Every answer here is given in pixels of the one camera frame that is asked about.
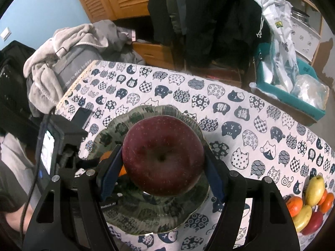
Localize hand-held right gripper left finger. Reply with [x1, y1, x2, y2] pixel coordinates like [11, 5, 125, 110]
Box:
[22, 144, 125, 251]

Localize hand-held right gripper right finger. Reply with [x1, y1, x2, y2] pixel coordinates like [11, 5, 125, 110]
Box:
[202, 146, 301, 251]

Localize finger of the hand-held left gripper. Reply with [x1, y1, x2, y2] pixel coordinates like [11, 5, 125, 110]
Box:
[72, 107, 93, 134]

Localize orange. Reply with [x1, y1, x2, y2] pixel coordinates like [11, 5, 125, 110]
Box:
[319, 188, 335, 214]
[101, 151, 127, 177]
[285, 196, 304, 217]

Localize dark red apple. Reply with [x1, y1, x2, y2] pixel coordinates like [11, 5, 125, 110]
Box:
[122, 115, 206, 198]

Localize clear glass bowl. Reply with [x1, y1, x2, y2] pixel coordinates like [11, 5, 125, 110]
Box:
[88, 105, 210, 235]

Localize yellow apple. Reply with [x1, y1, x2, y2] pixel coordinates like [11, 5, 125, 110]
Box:
[292, 204, 313, 233]
[305, 175, 326, 207]

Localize cat print tablecloth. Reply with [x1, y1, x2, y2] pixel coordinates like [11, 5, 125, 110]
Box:
[55, 60, 335, 251]

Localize grey fabric bag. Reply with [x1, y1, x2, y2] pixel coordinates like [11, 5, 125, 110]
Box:
[54, 44, 105, 95]

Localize person's grey clothing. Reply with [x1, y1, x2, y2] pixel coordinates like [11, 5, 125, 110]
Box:
[0, 132, 40, 243]

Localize black case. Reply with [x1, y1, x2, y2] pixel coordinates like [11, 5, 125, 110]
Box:
[0, 40, 57, 136]

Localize grey jacket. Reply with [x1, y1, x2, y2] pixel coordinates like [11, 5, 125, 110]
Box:
[91, 19, 146, 66]

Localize wooden drawer unit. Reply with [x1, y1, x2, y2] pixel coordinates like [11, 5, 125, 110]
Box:
[132, 42, 174, 70]

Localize teal plastic bin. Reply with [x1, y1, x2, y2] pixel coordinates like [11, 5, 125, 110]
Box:
[255, 43, 326, 121]

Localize clear plastic bag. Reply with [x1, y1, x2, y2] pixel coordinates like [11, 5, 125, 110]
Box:
[290, 74, 330, 110]

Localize tall white plastic bag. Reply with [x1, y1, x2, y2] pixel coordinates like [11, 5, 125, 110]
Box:
[251, 0, 300, 93]

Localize dark hanging clothes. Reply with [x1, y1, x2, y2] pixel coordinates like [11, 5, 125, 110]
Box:
[148, 0, 273, 71]

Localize cat print cloth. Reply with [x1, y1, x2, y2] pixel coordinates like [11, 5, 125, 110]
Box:
[292, 21, 321, 60]

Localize wooden shelf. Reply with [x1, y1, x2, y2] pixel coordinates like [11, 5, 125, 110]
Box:
[272, 0, 323, 66]

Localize metal pot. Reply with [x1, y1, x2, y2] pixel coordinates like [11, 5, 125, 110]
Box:
[290, 8, 311, 24]

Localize black cable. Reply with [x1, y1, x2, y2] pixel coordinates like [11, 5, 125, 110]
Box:
[19, 111, 53, 234]

